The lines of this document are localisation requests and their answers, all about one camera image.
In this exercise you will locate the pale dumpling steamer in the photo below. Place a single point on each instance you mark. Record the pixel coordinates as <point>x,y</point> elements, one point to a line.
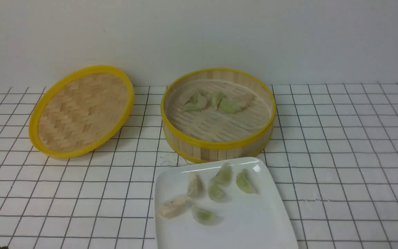
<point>244,100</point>

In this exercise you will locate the green dumpling steamer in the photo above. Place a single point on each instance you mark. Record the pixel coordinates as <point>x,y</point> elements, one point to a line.
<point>216,98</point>
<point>229,106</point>
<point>196,102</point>

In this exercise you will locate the pale dumpling on plate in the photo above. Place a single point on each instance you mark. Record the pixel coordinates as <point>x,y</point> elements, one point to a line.
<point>195,187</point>

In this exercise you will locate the beige dumpling plate left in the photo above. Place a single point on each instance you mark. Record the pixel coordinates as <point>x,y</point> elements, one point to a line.
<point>173,208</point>

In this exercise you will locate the green dumpling plate bottom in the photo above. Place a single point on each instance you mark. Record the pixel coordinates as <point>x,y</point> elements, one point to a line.
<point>203,216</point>

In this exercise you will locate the white square plate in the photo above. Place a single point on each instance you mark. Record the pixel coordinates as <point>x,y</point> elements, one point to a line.
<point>245,221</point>

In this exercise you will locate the yellow-rimmed bamboo steamer basket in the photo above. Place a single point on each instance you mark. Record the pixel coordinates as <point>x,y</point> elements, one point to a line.
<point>210,135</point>

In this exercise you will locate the yellow-rimmed bamboo steamer lid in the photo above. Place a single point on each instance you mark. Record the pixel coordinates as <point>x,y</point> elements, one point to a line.
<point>81,112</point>

